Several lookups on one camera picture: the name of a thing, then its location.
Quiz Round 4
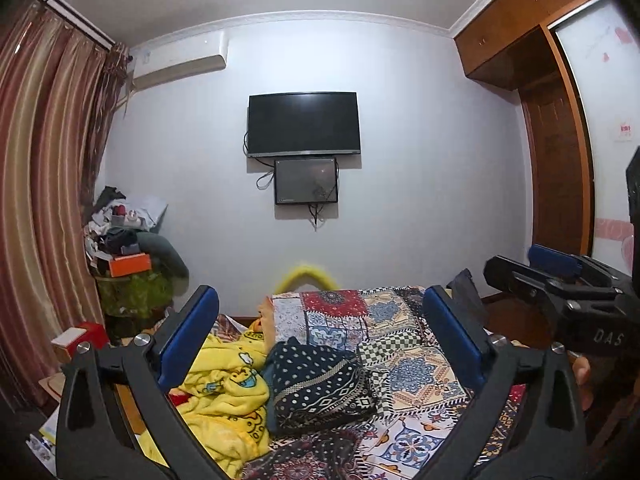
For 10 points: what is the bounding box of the wooden stool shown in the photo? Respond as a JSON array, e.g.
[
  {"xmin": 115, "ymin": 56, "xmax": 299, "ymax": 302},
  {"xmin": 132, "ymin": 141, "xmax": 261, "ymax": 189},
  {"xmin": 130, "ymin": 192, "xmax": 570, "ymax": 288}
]
[{"xmin": 39, "ymin": 369, "xmax": 69, "ymax": 403}]

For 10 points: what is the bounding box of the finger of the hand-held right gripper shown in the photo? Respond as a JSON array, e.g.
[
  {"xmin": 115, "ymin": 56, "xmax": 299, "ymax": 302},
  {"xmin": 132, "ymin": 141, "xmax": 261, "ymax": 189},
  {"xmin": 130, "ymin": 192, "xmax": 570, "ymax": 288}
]
[
  {"xmin": 483, "ymin": 255, "xmax": 568, "ymax": 307},
  {"xmin": 528, "ymin": 244, "xmax": 632, "ymax": 287}
]

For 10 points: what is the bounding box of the patchwork printed bed sheet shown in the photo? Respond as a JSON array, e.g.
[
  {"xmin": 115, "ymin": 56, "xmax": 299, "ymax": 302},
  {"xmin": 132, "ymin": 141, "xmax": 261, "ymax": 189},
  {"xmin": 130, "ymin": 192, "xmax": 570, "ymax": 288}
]
[{"xmin": 215, "ymin": 285, "xmax": 532, "ymax": 480}]

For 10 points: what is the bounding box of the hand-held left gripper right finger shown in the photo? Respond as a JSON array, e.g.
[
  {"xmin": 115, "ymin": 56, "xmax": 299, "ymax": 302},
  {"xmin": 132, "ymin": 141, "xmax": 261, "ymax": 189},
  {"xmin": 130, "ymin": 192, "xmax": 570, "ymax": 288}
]
[{"xmin": 415, "ymin": 285, "xmax": 587, "ymax": 480}]

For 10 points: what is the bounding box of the yellow curved cushion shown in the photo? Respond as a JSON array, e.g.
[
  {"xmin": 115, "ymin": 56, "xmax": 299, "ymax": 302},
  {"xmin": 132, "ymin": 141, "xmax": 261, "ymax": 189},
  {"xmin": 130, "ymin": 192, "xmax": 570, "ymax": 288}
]
[{"xmin": 274, "ymin": 262, "xmax": 337, "ymax": 292}]

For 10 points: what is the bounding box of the wooden wardrobe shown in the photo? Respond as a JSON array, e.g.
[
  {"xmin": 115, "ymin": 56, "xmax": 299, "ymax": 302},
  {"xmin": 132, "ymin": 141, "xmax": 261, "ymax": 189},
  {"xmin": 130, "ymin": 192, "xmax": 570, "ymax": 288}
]
[{"xmin": 516, "ymin": 24, "xmax": 597, "ymax": 267}]

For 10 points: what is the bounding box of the pile of clutter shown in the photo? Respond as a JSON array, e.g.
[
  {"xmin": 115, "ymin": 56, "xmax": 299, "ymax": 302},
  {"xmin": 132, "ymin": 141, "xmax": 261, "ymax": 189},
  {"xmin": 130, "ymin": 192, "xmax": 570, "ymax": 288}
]
[{"xmin": 82, "ymin": 185, "xmax": 169, "ymax": 267}]

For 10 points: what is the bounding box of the person's right hand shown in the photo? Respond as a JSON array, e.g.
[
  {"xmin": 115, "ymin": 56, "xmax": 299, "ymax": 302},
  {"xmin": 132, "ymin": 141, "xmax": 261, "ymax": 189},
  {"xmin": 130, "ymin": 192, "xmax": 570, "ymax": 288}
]
[{"xmin": 571, "ymin": 355, "xmax": 594, "ymax": 413}]

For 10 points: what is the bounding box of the navy patterned garment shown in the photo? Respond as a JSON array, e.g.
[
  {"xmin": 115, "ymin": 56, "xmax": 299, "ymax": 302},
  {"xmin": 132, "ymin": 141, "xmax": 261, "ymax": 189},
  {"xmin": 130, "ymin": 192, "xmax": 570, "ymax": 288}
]
[{"xmin": 262, "ymin": 336, "xmax": 379, "ymax": 435}]

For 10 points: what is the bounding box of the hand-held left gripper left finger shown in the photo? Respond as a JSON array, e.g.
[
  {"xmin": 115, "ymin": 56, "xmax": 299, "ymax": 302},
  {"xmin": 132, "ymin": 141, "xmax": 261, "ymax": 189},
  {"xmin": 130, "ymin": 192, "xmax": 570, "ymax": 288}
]
[{"xmin": 55, "ymin": 285, "xmax": 236, "ymax": 480}]

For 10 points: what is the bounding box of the red and white box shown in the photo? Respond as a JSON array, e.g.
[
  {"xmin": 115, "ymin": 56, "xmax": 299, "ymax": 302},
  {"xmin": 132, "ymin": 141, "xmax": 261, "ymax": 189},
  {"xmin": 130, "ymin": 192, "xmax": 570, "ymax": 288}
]
[{"xmin": 51, "ymin": 322, "xmax": 110, "ymax": 367}]

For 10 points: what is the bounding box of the orange fleece blanket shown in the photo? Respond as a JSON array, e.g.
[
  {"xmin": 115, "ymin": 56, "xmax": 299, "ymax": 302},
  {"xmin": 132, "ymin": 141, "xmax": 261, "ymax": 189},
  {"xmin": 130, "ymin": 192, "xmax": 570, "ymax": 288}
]
[{"xmin": 256, "ymin": 304, "xmax": 279, "ymax": 352}]

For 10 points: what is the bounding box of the orange box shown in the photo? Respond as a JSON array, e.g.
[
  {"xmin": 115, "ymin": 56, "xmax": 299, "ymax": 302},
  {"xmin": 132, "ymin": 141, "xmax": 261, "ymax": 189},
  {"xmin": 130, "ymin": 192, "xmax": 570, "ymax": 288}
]
[{"xmin": 108, "ymin": 253, "xmax": 153, "ymax": 278}]

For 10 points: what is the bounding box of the striped brown curtain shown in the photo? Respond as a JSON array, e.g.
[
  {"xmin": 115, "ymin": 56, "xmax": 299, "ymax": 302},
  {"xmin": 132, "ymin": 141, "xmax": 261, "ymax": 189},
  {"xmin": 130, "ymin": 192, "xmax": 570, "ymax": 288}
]
[{"xmin": 0, "ymin": 0, "xmax": 134, "ymax": 408}]

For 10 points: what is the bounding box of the yellow cartoon blanket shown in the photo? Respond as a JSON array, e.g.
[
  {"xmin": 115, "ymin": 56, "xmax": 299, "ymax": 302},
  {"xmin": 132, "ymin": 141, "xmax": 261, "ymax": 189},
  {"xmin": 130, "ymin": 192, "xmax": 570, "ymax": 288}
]
[{"xmin": 167, "ymin": 327, "xmax": 274, "ymax": 480}]

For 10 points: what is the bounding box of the black wall television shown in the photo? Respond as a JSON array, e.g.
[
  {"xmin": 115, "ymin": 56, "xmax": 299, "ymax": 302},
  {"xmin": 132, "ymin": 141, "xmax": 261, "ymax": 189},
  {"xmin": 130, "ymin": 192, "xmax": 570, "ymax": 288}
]
[{"xmin": 246, "ymin": 91, "xmax": 362, "ymax": 159}]

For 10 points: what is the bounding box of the green table cloth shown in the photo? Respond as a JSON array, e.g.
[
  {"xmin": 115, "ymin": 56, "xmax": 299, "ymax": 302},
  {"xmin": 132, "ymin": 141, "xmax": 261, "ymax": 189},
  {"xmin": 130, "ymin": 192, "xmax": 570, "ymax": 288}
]
[{"xmin": 94, "ymin": 265, "xmax": 177, "ymax": 320}]

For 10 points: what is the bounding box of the white sliding wardrobe door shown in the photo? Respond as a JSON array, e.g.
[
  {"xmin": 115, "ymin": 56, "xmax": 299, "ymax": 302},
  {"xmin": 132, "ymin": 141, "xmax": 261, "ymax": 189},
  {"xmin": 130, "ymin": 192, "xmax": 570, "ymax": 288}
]
[{"xmin": 551, "ymin": 0, "xmax": 640, "ymax": 282}]

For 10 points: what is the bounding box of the grey-blue bag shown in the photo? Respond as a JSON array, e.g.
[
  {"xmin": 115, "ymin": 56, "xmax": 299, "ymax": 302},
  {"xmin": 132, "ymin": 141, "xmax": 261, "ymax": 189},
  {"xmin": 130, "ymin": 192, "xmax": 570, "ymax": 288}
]
[{"xmin": 446, "ymin": 268, "xmax": 489, "ymax": 334}]

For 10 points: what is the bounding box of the white air conditioner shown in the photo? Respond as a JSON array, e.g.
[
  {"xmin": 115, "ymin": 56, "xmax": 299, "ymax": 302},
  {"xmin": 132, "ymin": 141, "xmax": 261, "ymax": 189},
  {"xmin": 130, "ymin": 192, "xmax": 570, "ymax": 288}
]
[{"xmin": 130, "ymin": 30, "xmax": 230, "ymax": 92}]

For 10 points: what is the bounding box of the white curtain rail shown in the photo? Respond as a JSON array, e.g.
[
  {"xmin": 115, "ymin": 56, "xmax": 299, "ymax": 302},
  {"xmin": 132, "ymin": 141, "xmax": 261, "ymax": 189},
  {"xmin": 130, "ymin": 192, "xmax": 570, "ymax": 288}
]
[{"xmin": 32, "ymin": 0, "xmax": 117, "ymax": 52}]

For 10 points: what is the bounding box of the grey-green pillow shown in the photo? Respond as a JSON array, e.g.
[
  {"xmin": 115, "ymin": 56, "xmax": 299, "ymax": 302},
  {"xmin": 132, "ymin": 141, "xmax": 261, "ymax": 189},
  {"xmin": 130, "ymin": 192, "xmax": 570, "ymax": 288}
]
[{"xmin": 135, "ymin": 230, "xmax": 190, "ymax": 292}]

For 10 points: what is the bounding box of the wooden upper cabinet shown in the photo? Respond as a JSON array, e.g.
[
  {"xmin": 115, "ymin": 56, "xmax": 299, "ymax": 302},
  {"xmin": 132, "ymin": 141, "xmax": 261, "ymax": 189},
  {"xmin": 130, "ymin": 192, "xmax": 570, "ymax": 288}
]
[{"xmin": 452, "ymin": 0, "xmax": 607, "ymax": 92}]

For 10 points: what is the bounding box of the small black wall monitor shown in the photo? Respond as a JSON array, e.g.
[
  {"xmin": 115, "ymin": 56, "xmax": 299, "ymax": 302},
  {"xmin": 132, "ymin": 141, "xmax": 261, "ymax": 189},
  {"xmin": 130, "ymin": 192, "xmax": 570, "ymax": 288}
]
[{"xmin": 273, "ymin": 157, "xmax": 341, "ymax": 206}]

